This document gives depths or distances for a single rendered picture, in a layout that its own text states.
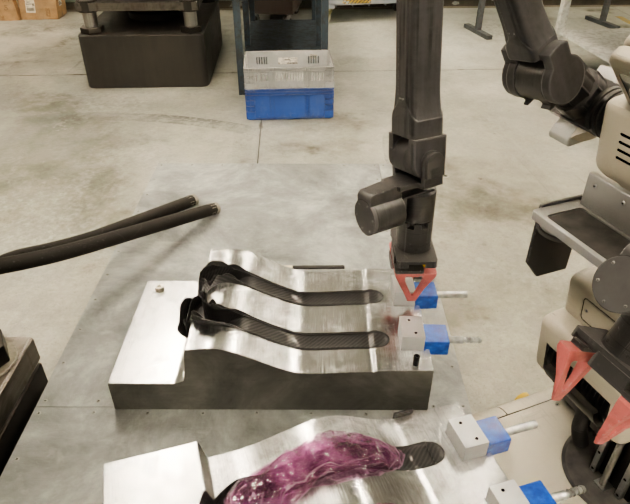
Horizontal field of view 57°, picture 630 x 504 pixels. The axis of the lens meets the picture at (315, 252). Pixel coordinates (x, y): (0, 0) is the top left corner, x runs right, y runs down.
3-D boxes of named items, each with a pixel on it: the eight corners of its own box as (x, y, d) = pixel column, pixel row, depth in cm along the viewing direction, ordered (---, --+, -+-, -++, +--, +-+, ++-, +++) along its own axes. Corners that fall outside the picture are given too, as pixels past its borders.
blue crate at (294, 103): (330, 98, 435) (330, 68, 422) (333, 119, 401) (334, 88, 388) (248, 99, 433) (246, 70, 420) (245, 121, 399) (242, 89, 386)
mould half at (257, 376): (407, 305, 114) (413, 248, 107) (427, 410, 93) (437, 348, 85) (152, 304, 115) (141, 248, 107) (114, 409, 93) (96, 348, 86)
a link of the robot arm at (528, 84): (592, 71, 95) (566, 68, 99) (562, 37, 89) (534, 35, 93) (563, 122, 96) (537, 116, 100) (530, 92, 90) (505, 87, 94)
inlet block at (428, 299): (461, 297, 106) (465, 273, 103) (468, 315, 102) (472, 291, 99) (389, 298, 106) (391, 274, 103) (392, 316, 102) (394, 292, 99)
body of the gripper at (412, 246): (396, 271, 93) (399, 232, 89) (389, 236, 101) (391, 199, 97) (437, 270, 93) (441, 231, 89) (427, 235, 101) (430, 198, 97)
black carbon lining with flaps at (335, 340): (381, 297, 106) (384, 254, 100) (390, 361, 92) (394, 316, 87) (189, 296, 106) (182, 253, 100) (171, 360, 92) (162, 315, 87)
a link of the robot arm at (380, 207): (445, 149, 84) (410, 136, 91) (379, 168, 80) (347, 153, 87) (444, 224, 90) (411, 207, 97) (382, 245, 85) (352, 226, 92)
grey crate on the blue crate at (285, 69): (330, 70, 423) (331, 49, 414) (334, 89, 389) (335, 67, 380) (246, 71, 421) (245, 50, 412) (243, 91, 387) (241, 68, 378)
